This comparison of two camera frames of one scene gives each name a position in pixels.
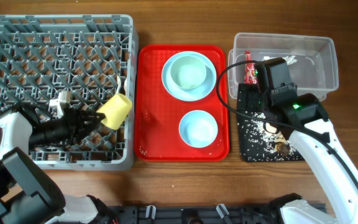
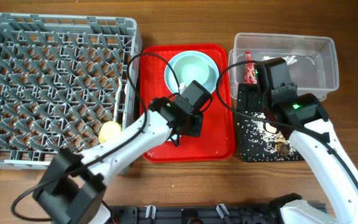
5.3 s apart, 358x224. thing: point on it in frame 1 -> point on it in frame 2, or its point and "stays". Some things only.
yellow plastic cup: [116, 109] -> [109, 129]
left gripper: [76, 122] -> [197, 129]
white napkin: [289, 59] stays
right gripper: [252, 93] stays
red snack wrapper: [250, 76] stays
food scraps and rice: [257, 144] stays
